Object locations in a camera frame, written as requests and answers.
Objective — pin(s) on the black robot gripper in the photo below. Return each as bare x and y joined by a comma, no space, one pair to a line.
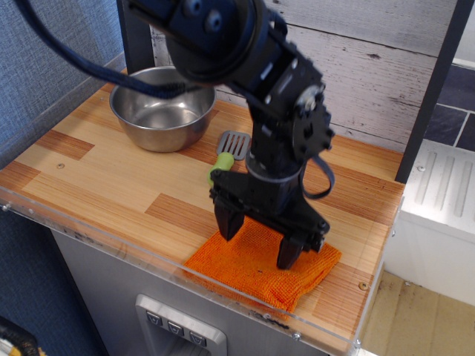
280,205

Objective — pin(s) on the orange cloth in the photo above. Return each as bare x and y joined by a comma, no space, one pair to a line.
248,263

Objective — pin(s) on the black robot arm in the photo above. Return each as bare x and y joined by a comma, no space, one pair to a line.
243,45

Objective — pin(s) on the clear acrylic table edge guard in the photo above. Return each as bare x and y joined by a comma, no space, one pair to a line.
110,271

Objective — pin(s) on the silver toy fridge dispenser panel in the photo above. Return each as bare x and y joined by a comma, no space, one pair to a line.
168,331

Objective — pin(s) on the stainless steel bowl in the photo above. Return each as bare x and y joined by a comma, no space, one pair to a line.
163,125

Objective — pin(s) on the yellow black object bottom corner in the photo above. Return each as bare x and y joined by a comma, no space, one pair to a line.
19,343

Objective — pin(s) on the green handled grey toy spatula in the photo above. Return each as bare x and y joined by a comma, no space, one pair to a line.
233,146

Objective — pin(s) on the dark right frame post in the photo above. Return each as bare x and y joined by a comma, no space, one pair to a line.
456,27

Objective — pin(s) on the dark frame post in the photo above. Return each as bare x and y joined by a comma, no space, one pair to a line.
456,27
136,39

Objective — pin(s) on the dark left frame post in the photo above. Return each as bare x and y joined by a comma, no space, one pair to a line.
136,39

